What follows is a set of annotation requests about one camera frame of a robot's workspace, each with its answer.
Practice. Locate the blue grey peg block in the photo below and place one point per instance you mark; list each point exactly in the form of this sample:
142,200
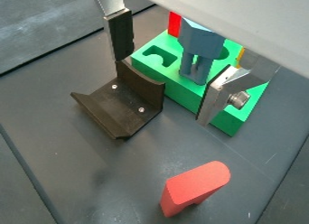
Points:
203,46

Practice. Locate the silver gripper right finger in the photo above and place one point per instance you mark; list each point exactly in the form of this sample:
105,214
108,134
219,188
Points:
225,90

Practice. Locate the red rectangular block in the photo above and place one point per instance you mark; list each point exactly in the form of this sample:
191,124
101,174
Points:
173,25

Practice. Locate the green shape sorter board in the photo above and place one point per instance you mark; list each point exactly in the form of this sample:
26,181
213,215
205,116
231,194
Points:
158,59

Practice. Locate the red square-circle peg block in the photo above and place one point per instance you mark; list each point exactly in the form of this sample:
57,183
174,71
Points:
191,187

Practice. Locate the black angled holder bracket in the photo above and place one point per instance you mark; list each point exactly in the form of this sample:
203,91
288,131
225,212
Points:
125,104

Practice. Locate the yellow star block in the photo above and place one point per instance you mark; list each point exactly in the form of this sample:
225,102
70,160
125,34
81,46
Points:
239,58

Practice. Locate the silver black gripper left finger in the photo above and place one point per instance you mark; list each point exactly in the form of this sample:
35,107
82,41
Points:
118,24

